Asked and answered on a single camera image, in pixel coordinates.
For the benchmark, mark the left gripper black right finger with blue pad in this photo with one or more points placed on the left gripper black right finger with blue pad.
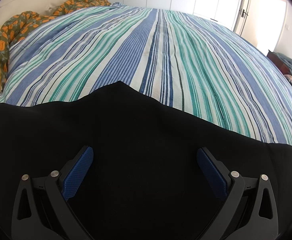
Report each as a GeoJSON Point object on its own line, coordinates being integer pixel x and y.
{"type": "Point", "coordinates": [248, 204]}

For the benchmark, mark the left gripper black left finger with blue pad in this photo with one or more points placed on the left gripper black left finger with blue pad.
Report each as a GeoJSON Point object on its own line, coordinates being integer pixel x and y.
{"type": "Point", "coordinates": [40, 208]}

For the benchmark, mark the black pants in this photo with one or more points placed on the black pants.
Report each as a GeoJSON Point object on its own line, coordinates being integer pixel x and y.
{"type": "Point", "coordinates": [145, 181]}

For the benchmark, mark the dark red wooden cabinet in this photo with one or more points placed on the dark red wooden cabinet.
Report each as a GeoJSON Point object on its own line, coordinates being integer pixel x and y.
{"type": "Point", "coordinates": [273, 58]}

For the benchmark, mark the blue green striped bedspread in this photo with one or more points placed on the blue green striped bedspread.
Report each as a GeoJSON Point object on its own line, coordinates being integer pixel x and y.
{"type": "Point", "coordinates": [181, 60]}

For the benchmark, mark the green orange floral blanket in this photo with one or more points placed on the green orange floral blanket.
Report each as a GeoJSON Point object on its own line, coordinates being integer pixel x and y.
{"type": "Point", "coordinates": [19, 26]}

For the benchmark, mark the white door with handle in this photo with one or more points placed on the white door with handle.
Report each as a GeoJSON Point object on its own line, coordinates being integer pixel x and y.
{"type": "Point", "coordinates": [244, 25]}

